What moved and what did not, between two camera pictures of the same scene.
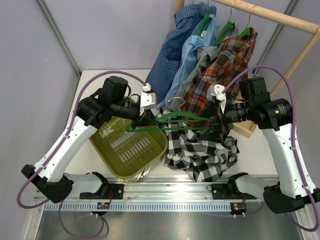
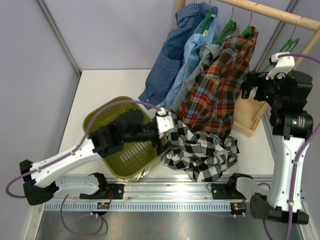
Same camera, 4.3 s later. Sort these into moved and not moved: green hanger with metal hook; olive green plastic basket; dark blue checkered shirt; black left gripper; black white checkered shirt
Moved: green hanger with metal hook; black left gripper
Not moved: dark blue checkered shirt; black white checkered shirt; olive green plastic basket
